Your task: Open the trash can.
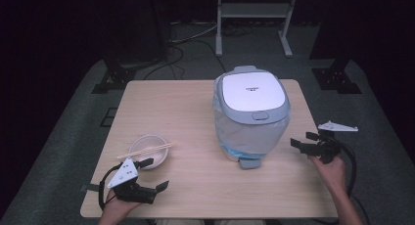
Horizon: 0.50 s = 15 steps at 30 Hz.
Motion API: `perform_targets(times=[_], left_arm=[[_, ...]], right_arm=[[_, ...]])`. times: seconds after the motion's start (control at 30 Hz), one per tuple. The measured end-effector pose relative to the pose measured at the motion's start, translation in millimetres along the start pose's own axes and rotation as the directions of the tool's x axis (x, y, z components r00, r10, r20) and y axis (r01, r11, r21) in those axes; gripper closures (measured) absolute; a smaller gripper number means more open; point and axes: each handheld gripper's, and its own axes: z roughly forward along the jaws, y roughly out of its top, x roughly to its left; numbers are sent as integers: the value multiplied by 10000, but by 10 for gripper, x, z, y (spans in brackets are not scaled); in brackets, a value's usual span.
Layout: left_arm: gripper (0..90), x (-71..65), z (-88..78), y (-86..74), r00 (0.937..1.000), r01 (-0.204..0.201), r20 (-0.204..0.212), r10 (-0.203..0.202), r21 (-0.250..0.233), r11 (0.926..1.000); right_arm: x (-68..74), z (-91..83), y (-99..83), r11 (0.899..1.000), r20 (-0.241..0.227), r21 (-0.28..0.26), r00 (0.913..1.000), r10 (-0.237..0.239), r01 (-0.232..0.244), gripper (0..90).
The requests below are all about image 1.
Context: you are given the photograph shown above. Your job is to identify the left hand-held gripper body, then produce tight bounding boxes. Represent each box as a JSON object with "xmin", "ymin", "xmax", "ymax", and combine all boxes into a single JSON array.
[{"xmin": 107, "ymin": 157, "xmax": 158, "ymax": 205}]

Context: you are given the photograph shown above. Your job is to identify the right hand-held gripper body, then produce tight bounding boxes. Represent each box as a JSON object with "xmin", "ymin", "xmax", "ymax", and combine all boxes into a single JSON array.
[{"xmin": 307, "ymin": 120, "xmax": 359, "ymax": 165}]

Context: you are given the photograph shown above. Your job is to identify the wooden chopstick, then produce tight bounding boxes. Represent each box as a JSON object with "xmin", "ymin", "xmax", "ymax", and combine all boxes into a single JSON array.
[
  {"xmin": 115, "ymin": 144, "xmax": 177, "ymax": 160},
  {"xmin": 129, "ymin": 141, "xmax": 176, "ymax": 155}
]

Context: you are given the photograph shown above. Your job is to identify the white disposable bowl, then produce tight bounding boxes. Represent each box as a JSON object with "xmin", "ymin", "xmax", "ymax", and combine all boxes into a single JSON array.
[{"xmin": 127, "ymin": 134, "xmax": 169, "ymax": 170}]

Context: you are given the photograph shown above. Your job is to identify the translucent plastic trash bag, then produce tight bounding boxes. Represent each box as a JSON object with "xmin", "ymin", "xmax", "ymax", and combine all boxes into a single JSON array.
[{"xmin": 212, "ymin": 85, "xmax": 292, "ymax": 162}]

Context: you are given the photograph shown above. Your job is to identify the grey white pedal trash can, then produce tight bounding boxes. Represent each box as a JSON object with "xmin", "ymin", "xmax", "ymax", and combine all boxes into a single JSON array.
[{"xmin": 212, "ymin": 65, "xmax": 292, "ymax": 170}]

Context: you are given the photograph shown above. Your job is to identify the person's right hand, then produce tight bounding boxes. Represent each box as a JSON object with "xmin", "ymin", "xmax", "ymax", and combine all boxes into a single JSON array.
[{"xmin": 307, "ymin": 155, "xmax": 347, "ymax": 191}]

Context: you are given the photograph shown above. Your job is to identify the person's left hand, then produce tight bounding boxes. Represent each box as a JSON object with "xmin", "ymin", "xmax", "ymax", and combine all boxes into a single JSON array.
[{"xmin": 102, "ymin": 189, "xmax": 142, "ymax": 220}]

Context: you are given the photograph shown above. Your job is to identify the dark floor outlet plate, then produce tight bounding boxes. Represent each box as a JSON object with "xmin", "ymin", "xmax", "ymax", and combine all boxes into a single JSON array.
[{"xmin": 99, "ymin": 106, "xmax": 119, "ymax": 128}]

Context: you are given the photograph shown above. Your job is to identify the black stand base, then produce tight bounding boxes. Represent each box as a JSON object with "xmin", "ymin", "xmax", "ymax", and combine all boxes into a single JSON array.
[
  {"xmin": 91, "ymin": 58, "xmax": 139, "ymax": 95},
  {"xmin": 310, "ymin": 58, "xmax": 363, "ymax": 95}
]

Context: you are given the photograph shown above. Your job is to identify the white metal stand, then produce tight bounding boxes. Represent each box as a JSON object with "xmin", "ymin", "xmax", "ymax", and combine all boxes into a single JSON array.
[{"xmin": 214, "ymin": 0, "xmax": 300, "ymax": 59}]

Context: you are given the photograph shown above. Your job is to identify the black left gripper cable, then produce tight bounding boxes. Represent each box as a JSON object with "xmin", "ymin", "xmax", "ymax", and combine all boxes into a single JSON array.
[{"xmin": 80, "ymin": 162, "xmax": 123, "ymax": 210}]

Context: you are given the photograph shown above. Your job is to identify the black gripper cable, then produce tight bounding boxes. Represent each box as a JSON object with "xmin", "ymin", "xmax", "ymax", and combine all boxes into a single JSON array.
[
  {"xmin": 80, "ymin": 162, "xmax": 123, "ymax": 210},
  {"xmin": 332, "ymin": 138, "xmax": 372, "ymax": 225}
]

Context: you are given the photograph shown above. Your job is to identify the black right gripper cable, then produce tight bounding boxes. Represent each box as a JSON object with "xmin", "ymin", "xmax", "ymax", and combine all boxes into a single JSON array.
[{"xmin": 332, "ymin": 138, "xmax": 372, "ymax": 225}]

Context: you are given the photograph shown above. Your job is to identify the black floor cables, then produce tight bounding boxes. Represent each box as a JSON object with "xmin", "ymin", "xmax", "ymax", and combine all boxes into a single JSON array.
[{"xmin": 142, "ymin": 22, "xmax": 228, "ymax": 81}]

